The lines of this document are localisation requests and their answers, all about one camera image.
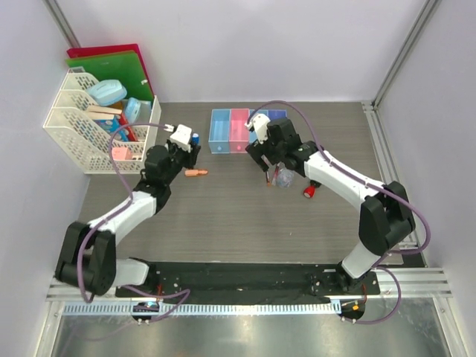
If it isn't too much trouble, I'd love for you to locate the white slotted cable duct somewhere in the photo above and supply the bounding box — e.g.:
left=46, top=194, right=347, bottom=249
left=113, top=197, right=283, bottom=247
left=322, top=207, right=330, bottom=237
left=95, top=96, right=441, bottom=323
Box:
left=62, top=300, right=341, bottom=316

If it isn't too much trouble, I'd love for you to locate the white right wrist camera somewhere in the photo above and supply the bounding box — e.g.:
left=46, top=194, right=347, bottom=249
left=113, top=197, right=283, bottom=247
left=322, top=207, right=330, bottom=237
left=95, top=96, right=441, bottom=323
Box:
left=244, top=114, right=271, bottom=145

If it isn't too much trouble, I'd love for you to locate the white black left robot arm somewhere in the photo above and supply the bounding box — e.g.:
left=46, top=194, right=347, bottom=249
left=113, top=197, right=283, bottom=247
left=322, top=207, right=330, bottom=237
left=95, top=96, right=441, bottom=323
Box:
left=54, top=140, right=201, bottom=297

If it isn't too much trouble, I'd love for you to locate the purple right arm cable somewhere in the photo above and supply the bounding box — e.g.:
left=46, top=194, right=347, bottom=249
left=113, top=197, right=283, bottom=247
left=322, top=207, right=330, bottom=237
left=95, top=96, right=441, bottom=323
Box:
left=245, top=100, right=434, bottom=325

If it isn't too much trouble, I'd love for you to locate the pink drawer box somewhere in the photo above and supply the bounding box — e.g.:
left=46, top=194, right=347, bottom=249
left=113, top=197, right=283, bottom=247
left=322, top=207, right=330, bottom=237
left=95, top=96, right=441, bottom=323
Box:
left=229, top=109, right=249, bottom=153

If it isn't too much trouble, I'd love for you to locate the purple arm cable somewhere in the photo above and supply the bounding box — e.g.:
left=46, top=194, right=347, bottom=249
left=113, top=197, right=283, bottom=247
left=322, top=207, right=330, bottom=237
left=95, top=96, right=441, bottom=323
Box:
left=245, top=100, right=434, bottom=325
left=77, top=122, right=191, bottom=324

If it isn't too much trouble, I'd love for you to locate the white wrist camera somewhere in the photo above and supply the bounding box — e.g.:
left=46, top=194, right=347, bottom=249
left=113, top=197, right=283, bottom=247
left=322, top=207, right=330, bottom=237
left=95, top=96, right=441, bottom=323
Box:
left=169, top=124, right=193, bottom=152
left=244, top=114, right=271, bottom=145

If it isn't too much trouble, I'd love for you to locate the blue patterned book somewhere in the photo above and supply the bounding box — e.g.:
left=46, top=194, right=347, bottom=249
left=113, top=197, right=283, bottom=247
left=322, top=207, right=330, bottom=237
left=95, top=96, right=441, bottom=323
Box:
left=89, top=112, right=138, bottom=142

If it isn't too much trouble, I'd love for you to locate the aluminium frame rail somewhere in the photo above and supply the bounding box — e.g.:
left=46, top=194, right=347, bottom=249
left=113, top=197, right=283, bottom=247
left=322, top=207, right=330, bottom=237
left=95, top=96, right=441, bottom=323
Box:
left=362, top=100, right=421, bottom=250

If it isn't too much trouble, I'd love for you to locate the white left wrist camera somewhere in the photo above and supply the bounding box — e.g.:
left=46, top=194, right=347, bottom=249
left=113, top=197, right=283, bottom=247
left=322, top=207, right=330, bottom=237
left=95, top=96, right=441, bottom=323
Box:
left=169, top=124, right=193, bottom=152

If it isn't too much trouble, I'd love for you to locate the blue leftmost drawer box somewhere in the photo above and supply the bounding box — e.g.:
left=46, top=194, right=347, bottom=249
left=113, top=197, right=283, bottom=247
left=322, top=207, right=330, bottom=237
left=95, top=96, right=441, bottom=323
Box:
left=208, top=109, right=231, bottom=155

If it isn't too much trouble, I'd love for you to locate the red folder board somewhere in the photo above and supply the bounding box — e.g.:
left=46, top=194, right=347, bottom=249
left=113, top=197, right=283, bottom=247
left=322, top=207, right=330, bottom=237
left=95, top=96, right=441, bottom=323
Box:
left=66, top=43, right=149, bottom=81

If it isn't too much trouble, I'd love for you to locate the light blue case lower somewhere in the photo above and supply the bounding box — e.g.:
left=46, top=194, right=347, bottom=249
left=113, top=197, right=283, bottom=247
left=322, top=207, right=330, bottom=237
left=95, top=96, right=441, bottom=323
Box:
left=122, top=97, right=152, bottom=123

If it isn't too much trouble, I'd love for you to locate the orange utility knife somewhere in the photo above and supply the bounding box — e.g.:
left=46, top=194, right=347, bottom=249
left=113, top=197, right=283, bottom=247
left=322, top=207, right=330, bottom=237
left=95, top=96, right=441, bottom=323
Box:
left=184, top=169, right=208, bottom=177

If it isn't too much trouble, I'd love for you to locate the light blue case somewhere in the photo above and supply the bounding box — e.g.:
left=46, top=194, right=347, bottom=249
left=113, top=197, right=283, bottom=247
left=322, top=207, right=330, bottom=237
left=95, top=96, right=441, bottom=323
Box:
left=86, top=80, right=127, bottom=106
left=122, top=97, right=152, bottom=123

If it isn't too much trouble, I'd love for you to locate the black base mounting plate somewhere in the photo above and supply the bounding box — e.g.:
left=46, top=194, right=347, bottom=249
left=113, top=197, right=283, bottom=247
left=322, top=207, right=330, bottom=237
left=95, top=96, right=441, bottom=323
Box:
left=134, top=262, right=380, bottom=303

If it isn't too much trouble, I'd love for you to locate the white mesh file organizer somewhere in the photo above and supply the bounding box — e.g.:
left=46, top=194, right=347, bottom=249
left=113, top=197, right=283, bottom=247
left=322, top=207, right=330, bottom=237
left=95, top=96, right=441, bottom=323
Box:
left=42, top=70, right=161, bottom=175

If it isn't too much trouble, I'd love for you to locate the purple drawer box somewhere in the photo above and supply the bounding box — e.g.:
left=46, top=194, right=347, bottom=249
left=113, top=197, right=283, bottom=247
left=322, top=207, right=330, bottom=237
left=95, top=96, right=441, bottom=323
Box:
left=268, top=109, right=287, bottom=120

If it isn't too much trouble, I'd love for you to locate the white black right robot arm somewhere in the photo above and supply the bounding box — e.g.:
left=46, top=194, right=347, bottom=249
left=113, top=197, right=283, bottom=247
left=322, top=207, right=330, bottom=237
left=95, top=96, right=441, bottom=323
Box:
left=245, top=114, right=415, bottom=294

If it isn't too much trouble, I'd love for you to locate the clear jar of paper clips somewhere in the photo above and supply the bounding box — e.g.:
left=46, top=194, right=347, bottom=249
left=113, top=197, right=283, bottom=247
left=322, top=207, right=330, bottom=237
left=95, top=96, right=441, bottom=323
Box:
left=276, top=168, right=295, bottom=188

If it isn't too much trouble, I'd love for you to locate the red stamp black cap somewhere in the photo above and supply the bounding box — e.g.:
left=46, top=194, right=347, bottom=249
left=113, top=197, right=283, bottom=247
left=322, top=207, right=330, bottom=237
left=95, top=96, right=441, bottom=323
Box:
left=303, top=180, right=321, bottom=199

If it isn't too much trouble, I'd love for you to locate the light blue case upper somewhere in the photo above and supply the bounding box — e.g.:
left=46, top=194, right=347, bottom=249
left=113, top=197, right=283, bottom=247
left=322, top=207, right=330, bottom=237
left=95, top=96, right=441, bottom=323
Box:
left=86, top=80, right=127, bottom=106

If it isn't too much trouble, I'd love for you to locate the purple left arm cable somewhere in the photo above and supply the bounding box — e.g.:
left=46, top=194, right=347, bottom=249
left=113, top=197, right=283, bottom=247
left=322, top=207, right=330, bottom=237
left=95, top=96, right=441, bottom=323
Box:
left=77, top=122, right=191, bottom=324

